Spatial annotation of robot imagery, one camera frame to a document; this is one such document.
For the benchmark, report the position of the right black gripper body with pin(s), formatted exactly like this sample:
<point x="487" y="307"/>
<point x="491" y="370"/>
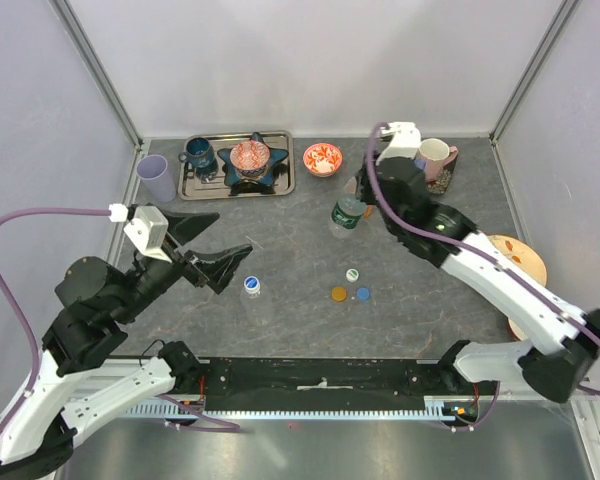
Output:
<point x="364" y="187"/>

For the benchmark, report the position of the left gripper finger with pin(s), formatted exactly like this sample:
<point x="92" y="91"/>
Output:
<point x="184" y="227"/>
<point x="216" y="270"/>

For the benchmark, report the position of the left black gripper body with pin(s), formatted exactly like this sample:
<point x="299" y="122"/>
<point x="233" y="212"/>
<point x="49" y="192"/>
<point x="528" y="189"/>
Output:
<point x="186" y="267"/>

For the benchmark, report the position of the green label clear bottle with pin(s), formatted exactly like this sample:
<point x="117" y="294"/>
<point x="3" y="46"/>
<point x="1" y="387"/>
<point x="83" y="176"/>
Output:
<point x="347" y="211"/>

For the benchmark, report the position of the blue white bottle cap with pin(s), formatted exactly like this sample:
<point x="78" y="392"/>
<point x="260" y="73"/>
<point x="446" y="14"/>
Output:
<point x="252" y="285"/>

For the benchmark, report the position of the clear bottle blue-white cap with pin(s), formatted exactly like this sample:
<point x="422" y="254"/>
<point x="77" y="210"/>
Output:
<point x="258" y="307"/>

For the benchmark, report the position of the white green bottle cap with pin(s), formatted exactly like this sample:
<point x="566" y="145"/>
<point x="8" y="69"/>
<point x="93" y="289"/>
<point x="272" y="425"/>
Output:
<point x="352" y="275"/>

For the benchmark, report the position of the orange bottle cap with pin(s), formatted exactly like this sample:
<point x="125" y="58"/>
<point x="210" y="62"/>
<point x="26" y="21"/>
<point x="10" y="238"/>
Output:
<point x="339" y="294"/>

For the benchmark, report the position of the blue label water bottle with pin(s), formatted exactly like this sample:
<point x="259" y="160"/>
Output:
<point x="420" y="163"/>

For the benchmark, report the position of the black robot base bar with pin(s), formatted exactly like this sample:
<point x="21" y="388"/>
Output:
<point x="323" y="384"/>

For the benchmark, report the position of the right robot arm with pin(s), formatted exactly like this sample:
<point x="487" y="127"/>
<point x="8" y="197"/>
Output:
<point x="562" y="340"/>

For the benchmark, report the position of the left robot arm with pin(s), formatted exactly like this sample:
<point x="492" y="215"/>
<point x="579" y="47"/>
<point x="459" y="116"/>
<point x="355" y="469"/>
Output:
<point x="43" y="423"/>

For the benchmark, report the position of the orange floral bowl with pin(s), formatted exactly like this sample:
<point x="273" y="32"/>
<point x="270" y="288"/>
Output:
<point x="322" y="159"/>

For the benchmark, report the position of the lilac plastic cup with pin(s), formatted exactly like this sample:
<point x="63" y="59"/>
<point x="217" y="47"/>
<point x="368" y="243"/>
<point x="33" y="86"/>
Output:
<point x="154" y="172"/>

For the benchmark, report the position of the metal tray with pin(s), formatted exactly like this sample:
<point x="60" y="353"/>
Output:
<point x="193" y="188"/>

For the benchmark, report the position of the blue star-shaped dish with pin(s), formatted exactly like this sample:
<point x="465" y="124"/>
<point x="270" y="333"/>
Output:
<point x="238" y="183"/>

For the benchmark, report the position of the black floral square plate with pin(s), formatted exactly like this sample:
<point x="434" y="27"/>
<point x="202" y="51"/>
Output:
<point x="442" y="182"/>

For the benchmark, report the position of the dark blue mug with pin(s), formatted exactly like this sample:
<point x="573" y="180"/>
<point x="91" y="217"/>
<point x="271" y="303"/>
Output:
<point x="199" y="152"/>

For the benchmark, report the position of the pink white mug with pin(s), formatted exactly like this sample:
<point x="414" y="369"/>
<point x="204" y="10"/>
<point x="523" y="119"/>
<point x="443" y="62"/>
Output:
<point x="436" y="153"/>

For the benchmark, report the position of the red patterned bowl on star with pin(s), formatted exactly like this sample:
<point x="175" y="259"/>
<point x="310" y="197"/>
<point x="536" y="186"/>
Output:
<point x="250" y="158"/>

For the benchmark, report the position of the beige bird plate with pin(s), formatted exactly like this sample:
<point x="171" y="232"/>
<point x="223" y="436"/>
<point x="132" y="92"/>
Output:
<point x="522" y="255"/>

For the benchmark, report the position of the white bowl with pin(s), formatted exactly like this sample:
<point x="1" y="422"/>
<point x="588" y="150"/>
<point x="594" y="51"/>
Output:
<point x="516" y="332"/>

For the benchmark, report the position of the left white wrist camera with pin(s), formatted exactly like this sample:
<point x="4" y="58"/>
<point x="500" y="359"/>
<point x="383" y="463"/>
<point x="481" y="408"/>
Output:
<point x="145" y="226"/>

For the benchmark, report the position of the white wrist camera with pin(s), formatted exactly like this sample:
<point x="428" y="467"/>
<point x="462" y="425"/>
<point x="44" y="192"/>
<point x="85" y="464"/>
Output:
<point x="404" y="139"/>
<point x="145" y="226"/>

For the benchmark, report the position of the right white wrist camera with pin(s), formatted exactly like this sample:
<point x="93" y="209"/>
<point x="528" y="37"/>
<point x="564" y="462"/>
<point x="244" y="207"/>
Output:
<point x="404" y="139"/>

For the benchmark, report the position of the white slotted cable duct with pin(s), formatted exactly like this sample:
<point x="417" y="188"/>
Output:
<point x="431" y="410"/>

